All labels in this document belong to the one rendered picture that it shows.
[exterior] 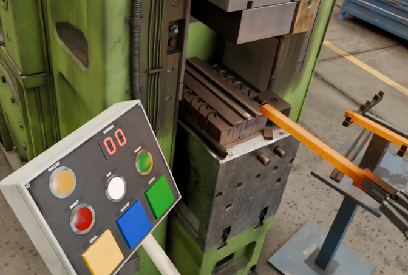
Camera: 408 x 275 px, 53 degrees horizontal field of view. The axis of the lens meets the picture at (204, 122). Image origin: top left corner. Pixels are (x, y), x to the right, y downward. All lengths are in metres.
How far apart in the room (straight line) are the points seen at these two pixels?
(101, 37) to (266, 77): 0.72
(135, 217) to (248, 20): 0.56
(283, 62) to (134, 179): 0.81
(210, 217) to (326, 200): 1.29
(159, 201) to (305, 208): 1.61
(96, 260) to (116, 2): 0.57
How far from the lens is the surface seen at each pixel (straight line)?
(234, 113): 1.32
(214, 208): 1.39
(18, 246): 2.23
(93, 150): 0.85
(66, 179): 0.81
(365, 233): 2.53
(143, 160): 0.94
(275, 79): 1.55
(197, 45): 1.69
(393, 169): 1.88
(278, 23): 1.18
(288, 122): 1.20
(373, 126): 1.56
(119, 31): 1.05
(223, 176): 1.29
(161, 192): 0.98
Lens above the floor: 1.73
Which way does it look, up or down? 36 degrees down
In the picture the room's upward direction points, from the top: 8 degrees clockwise
